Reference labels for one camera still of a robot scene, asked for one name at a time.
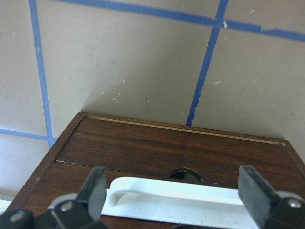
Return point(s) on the wooden drawer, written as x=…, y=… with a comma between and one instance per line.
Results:
x=61, y=179

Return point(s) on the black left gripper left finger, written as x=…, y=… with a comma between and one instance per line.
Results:
x=80, y=210

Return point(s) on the dark brown drawer cabinet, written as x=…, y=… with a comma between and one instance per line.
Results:
x=153, y=150

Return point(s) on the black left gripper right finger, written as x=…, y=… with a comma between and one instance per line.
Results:
x=270, y=209

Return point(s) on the white drawer handle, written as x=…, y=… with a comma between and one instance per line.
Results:
x=176, y=202

